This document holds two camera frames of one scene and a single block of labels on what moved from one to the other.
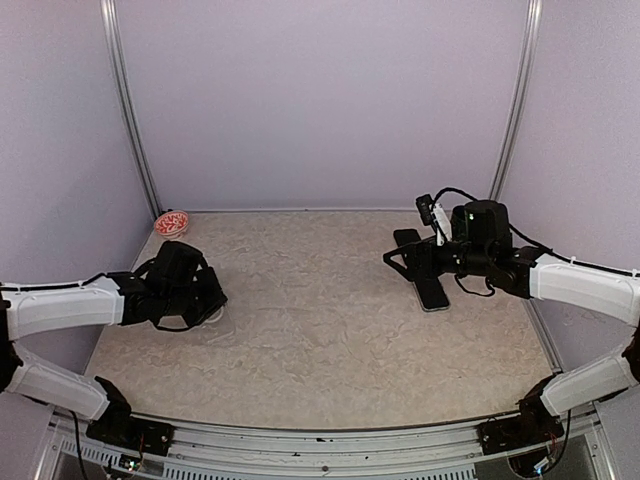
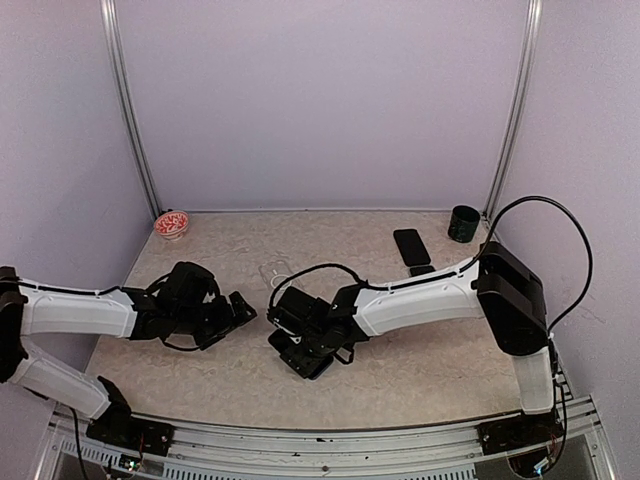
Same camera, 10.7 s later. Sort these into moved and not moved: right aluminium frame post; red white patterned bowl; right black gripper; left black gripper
Moved: left black gripper; right black gripper
Not moved: red white patterned bowl; right aluminium frame post
